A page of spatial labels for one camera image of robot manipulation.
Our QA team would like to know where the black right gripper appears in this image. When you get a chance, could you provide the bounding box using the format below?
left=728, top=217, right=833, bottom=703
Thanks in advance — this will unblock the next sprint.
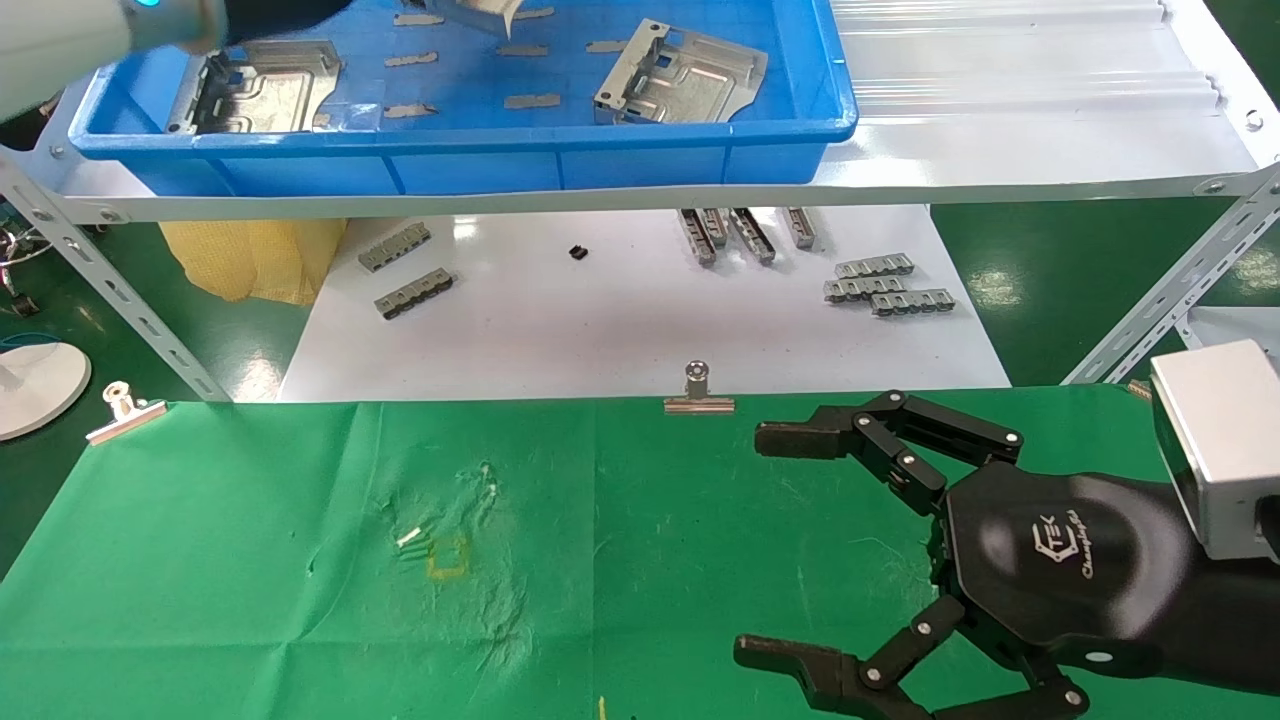
left=735, top=390, right=1201, bottom=720

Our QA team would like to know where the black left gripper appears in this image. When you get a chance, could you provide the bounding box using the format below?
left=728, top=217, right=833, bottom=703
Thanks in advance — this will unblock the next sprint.
left=222, top=0, right=351, bottom=47

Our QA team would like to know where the sheet metal bracket part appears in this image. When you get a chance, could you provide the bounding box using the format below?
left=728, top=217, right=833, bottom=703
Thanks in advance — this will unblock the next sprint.
left=165, top=40, right=342, bottom=137
left=593, top=19, right=770, bottom=127
left=405, top=0, right=527, bottom=42

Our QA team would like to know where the blue plastic bin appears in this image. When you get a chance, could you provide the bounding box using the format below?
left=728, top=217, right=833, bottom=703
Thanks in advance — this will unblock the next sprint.
left=68, top=0, right=859, bottom=197

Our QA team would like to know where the grey ribbed connector strip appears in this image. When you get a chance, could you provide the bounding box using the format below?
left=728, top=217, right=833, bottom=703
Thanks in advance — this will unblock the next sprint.
left=374, top=268, right=455, bottom=321
left=870, top=289, right=956, bottom=319
left=835, top=253, right=916, bottom=280
left=824, top=277, right=906, bottom=304
left=358, top=222, right=433, bottom=274

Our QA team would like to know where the white metal shelf rack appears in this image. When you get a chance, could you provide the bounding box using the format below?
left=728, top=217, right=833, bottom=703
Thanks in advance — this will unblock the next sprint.
left=0, top=0, right=1280, bottom=403
left=1185, top=305, right=1280, bottom=351

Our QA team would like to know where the green table cloth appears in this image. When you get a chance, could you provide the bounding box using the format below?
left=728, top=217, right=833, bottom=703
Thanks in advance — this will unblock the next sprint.
left=0, top=385, right=1280, bottom=720

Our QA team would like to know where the bundle of coloured wires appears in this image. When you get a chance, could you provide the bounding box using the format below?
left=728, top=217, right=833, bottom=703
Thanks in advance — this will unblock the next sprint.
left=0, top=225, right=49, bottom=269

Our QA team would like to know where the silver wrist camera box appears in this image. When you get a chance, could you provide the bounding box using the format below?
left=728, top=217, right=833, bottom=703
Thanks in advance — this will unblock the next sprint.
left=1150, top=340, right=1280, bottom=561

